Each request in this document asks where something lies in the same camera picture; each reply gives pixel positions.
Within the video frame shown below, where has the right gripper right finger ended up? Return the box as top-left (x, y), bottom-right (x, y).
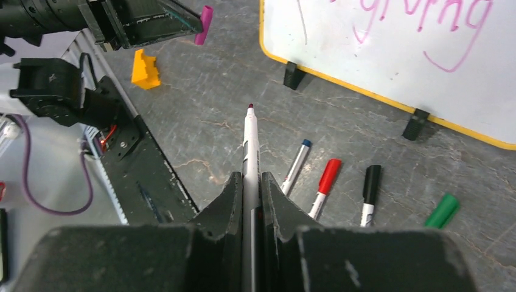
top-left (261, 172), bottom-right (476, 291)

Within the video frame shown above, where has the blue whiteboard marker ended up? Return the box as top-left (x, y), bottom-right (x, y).
top-left (281, 139), bottom-right (312, 196)

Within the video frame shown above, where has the white slotted cable duct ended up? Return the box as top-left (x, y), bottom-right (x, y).
top-left (85, 135), bottom-right (128, 225)

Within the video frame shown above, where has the yellow-framed whiteboard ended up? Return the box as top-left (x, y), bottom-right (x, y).
top-left (259, 1), bottom-right (515, 150)

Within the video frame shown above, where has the green whiteboard marker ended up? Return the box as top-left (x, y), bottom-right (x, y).
top-left (424, 193), bottom-right (460, 229)

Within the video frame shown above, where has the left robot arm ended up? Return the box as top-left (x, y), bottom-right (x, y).
top-left (1, 1), bottom-right (212, 130)

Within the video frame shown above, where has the purple marker cap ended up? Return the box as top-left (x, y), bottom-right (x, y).
top-left (194, 5), bottom-right (214, 46)

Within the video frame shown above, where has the yellow wedge block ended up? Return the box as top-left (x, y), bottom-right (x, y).
top-left (131, 49), bottom-right (161, 90)

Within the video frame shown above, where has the purple whiteboard marker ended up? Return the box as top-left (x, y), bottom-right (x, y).
top-left (242, 103), bottom-right (261, 291)

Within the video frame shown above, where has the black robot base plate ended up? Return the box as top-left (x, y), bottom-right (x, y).
top-left (86, 76), bottom-right (199, 224)

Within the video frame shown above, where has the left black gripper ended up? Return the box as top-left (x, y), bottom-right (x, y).
top-left (78, 0), bottom-right (204, 52)

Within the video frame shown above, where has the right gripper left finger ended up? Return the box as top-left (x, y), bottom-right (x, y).
top-left (13, 172), bottom-right (243, 291)

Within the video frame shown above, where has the red whiteboard marker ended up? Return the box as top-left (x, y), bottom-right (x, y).
top-left (308, 159), bottom-right (342, 220)

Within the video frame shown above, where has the black whiteboard marker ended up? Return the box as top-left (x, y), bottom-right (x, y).
top-left (360, 165), bottom-right (382, 227)

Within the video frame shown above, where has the black whiteboard clip foot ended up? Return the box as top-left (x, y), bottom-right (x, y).
top-left (402, 108), bottom-right (430, 141)

